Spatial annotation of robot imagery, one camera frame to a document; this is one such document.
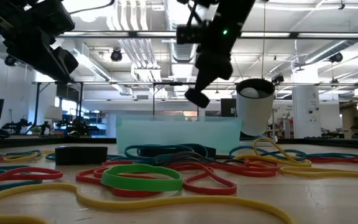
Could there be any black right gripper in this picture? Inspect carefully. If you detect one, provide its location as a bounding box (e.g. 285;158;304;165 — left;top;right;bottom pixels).
194;43;234;94

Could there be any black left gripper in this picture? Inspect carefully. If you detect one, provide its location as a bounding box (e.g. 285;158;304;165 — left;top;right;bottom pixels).
4;30;80;83

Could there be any black rectangular block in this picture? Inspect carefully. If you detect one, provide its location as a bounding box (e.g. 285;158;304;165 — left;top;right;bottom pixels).
54;145;109;166

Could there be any long teal rubber band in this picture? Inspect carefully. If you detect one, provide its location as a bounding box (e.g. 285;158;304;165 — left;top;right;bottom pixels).
0;166;43;193

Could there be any teal translucent plastic bin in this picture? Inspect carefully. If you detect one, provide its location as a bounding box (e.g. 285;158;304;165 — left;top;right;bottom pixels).
115;114;242;155

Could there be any long red rubber band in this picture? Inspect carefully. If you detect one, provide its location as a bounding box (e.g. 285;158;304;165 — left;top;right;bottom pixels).
75;160;238;198

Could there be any wide green rubber band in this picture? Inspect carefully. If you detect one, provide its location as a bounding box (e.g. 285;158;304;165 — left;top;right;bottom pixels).
100;164;184;193

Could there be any long yellow rubber band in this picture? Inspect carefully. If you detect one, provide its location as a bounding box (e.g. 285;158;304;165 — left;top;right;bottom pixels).
0;182;295;224

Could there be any black pipe scaffold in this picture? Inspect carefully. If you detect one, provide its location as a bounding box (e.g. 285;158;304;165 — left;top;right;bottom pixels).
32;81;85;134
152;81;200;118

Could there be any black screen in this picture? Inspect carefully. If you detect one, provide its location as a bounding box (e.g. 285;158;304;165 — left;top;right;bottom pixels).
220;98;238;118

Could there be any blue storage shelving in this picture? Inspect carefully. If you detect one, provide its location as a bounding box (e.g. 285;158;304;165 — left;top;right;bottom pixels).
53;108;108;138

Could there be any white building column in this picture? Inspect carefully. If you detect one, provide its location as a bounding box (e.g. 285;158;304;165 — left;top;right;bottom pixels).
291;67;323;139

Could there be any silver ceiling air duct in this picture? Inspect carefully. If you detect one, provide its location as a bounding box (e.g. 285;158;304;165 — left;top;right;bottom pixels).
163;0;209;97

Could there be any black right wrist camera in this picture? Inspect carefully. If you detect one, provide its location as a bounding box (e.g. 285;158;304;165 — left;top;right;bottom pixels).
175;24;205;45

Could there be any black aluminium table frame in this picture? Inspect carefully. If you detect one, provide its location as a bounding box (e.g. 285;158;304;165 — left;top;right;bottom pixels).
0;135;358;151

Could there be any black overhead frame beam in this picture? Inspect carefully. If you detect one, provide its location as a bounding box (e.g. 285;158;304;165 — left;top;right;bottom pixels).
54;30;358;40

